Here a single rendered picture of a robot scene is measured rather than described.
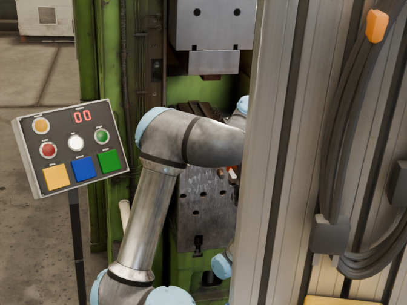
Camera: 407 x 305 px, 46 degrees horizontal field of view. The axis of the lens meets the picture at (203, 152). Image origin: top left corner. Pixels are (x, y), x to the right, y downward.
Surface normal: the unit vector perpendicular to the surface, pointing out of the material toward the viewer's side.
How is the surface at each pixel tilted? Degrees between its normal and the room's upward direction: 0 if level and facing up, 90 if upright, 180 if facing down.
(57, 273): 0
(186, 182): 90
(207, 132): 43
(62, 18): 90
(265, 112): 90
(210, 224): 90
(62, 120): 60
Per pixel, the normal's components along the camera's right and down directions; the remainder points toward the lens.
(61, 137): 0.56, -0.11
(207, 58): 0.23, 0.46
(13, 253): 0.05, -0.89
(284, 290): -0.10, 0.45
